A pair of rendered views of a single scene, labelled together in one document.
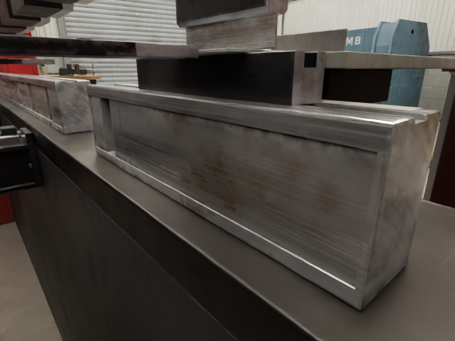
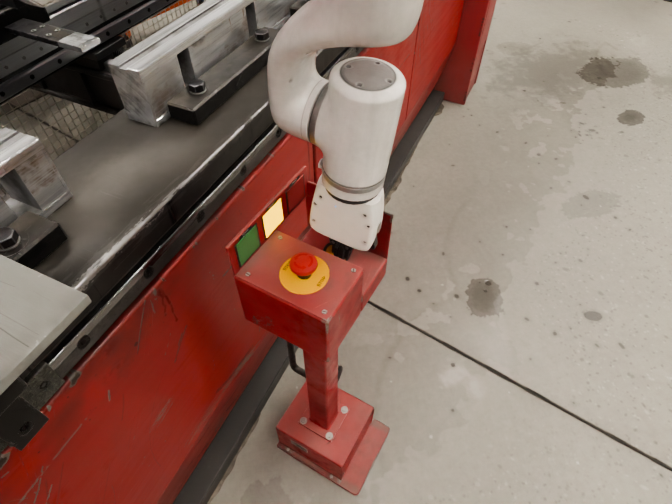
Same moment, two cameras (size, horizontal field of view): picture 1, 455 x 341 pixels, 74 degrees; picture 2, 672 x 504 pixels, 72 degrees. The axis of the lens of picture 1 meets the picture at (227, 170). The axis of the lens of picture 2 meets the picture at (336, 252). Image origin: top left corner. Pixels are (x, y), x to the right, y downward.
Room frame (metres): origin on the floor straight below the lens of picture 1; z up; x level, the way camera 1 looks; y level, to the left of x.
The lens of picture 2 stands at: (0.59, -0.43, 1.31)
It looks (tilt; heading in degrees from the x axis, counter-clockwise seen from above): 50 degrees down; 66
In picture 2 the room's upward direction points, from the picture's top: straight up
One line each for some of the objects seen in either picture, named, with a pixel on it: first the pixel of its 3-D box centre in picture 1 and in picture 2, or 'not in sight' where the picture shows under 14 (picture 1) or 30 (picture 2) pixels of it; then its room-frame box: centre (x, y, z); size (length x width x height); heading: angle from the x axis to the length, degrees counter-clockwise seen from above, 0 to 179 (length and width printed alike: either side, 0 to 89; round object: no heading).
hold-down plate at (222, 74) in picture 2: not in sight; (234, 71); (0.74, 0.35, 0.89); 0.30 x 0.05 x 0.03; 41
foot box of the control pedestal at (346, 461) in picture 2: not in sight; (334, 430); (0.76, -0.03, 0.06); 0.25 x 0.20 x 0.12; 126
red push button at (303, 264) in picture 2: not in sight; (303, 268); (0.71, -0.04, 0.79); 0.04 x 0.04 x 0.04
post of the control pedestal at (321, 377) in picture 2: not in sight; (321, 368); (0.75, 0.00, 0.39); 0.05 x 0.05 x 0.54; 36
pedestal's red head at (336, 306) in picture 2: not in sight; (316, 262); (0.75, 0.00, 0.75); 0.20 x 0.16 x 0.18; 36
